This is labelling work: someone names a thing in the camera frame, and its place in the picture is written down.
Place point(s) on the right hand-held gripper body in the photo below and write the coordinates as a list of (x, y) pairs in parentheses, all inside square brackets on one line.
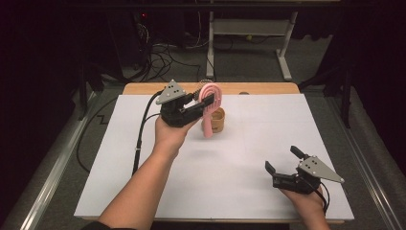
[(298, 182)]

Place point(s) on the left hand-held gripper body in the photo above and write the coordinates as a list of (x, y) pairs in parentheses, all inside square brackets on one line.
[(174, 113)]

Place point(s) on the pink candy cane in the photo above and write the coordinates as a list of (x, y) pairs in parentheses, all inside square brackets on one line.
[(208, 123)]

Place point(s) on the yellow cup with animal figurine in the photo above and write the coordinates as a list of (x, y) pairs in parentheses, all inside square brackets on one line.
[(219, 120)]

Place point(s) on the person's right hand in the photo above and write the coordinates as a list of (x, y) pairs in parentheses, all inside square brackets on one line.
[(308, 202)]

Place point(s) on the person's left hand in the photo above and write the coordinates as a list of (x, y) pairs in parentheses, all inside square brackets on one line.
[(169, 137)]

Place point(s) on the white table sheet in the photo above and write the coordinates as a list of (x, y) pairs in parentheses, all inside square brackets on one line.
[(236, 172)]

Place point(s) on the wooden table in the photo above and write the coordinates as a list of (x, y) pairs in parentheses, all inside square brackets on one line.
[(261, 87)]

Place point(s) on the black stand leg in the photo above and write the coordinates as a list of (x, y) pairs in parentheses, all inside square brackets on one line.
[(83, 92), (346, 96)]

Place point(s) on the small yellow-green ball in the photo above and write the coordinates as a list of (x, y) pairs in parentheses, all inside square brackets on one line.
[(249, 37)]

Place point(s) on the dark equipment case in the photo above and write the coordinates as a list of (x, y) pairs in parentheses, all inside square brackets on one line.
[(130, 38)]

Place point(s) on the grey metal stand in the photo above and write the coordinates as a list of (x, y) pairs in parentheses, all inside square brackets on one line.
[(249, 27)]

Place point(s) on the aluminium floor rail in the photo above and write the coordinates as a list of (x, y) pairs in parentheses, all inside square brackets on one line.
[(367, 172), (51, 179)]

